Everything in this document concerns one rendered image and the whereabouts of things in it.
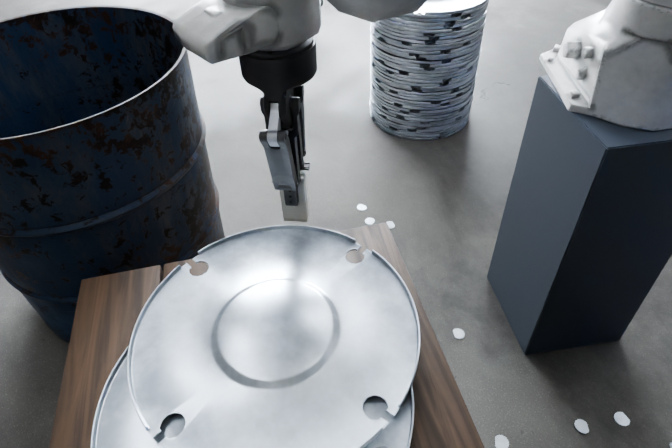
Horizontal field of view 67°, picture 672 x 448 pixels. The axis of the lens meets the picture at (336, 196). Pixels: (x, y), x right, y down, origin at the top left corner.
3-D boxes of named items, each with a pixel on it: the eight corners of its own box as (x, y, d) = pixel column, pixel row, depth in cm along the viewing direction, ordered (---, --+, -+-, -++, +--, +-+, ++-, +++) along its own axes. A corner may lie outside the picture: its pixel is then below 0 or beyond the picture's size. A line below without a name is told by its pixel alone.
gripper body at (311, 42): (308, 57, 44) (314, 144, 50) (320, 18, 50) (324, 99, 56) (225, 55, 45) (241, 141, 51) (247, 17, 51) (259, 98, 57)
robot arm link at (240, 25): (325, -39, 47) (327, 19, 50) (195, -39, 48) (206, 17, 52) (305, 14, 38) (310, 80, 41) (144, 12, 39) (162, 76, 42)
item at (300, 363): (73, 347, 51) (70, 342, 50) (278, 197, 67) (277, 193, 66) (272, 575, 36) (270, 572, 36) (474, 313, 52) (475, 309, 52)
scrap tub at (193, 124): (45, 226, 117) (-73, 26, 86) (225, 188, 125) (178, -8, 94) (12, 389, 87) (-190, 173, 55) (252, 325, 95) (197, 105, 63)
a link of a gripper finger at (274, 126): (290, 78, 49) (280, 105, 45) (294, 123, 53) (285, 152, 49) (266, 77, 50) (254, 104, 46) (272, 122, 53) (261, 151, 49)
